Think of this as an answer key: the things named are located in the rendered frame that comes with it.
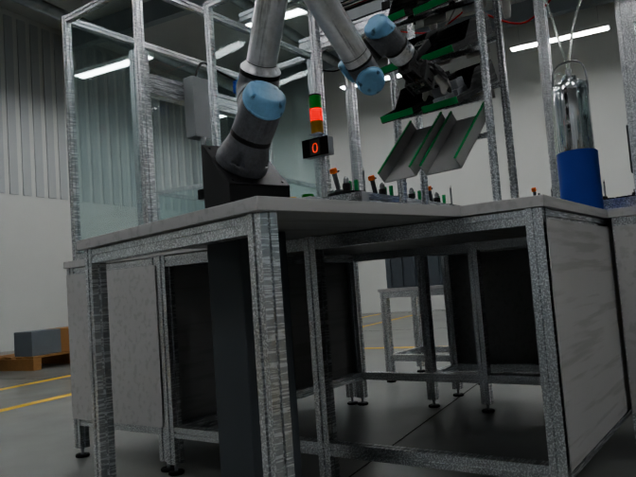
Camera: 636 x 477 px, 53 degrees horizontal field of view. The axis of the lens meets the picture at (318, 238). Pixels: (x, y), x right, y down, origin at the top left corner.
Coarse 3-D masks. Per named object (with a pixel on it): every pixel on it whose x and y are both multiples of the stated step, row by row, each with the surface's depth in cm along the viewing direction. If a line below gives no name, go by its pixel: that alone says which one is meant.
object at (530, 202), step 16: (464, 208) 173; (480, 208) 170; (496, 208) 167; (512, 208) 165; (560, 208) 172; (576, 208) 187; (592, 208) 204; (400, 224) 185; (400, 240) 262; (416, 240) 271; (432, 240) 279; (448, 240) 289; (464, 240) 299; (480, 240) 310
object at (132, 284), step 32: (128, 288) 259; (128, 320) 258; (128, 352) 258; (160, 352) 248; (128, 384) 258; (160, 384) 246; (352, 384) 352; (128, 416) 257; (160, 416) 246; (160, 448) 247
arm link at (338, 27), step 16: (304, 0) 157; (320, 0) 155; (336, 0) 157; (320, 16) 158; (336, 16) 158; (336, 32) 160; (352, 32) 162; (336, 48) 164; (352, 48) 163; (352, 64) 166; (368, 64) 166; (368, 80) 166; (384, 80) 168
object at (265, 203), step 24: (192, 216) 144; (216, 216) 137; (240, 216) 134; (288, 216) 141; (312, 216) 145; (336, 216) 148; (360, 216) 152; (384, 216) 157; (408, 216) 161; (432, 216) 166; (456, 216) 172; (96, 240) 181; (120, 240) 170
